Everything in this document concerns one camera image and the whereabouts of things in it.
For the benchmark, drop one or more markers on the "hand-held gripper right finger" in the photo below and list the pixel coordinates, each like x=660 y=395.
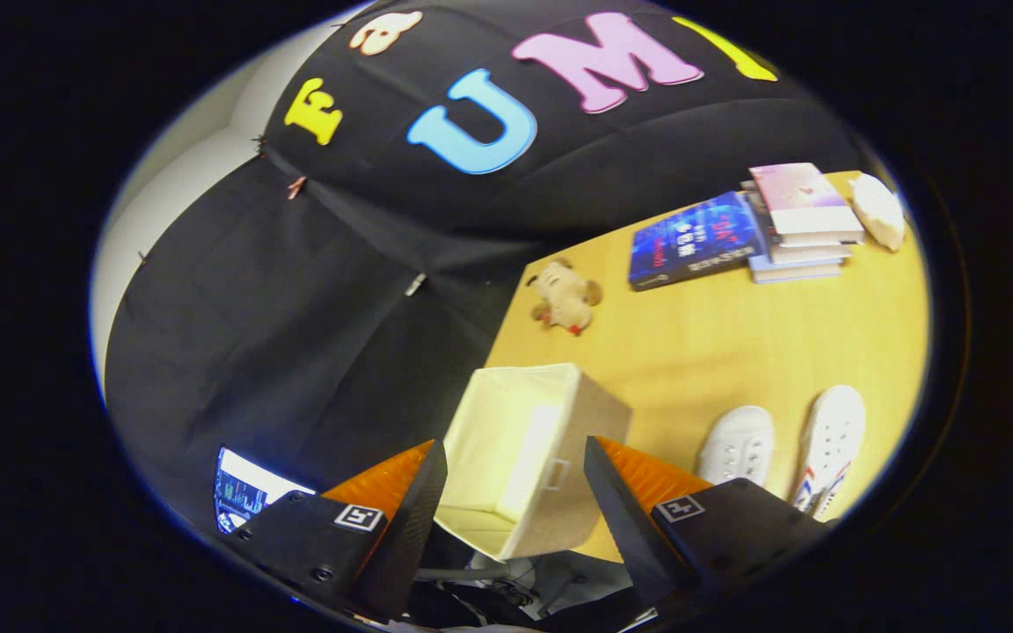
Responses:
x=625 y=527

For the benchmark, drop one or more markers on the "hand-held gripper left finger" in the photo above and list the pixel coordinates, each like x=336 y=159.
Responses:
x=405 y=536

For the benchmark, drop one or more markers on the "beige fabric storage box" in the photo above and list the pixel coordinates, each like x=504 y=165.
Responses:
x=594 y=440

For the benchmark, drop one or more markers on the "white canvas shoe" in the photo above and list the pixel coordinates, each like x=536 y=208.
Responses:
x=737 y=444
x=832 y=431

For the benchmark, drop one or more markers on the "grey office chair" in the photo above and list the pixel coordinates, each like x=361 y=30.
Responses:
x=559 y=580

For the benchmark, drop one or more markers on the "computer monitor screen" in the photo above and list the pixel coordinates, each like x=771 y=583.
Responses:
x=247 y=497

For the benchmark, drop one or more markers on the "black backdrop cloth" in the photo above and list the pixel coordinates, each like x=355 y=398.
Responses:
x=295 y=334

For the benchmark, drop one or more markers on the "tan plush dog toy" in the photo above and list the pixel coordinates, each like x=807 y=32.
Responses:
x=566 y=299

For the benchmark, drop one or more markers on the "silver clip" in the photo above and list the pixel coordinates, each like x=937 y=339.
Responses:
x=416 y=284

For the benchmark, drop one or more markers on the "dark blue book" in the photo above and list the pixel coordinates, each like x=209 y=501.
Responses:
x=691 y=242

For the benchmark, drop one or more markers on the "pale blue book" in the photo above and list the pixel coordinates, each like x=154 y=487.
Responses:
x=792 y=272

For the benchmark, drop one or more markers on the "grey cover book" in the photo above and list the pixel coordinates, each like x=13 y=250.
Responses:
x=810 y=255

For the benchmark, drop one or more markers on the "pink clip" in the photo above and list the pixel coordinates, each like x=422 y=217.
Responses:
x=296 y=187

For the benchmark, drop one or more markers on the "pink cover book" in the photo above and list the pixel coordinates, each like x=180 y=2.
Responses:
x=797 y=193

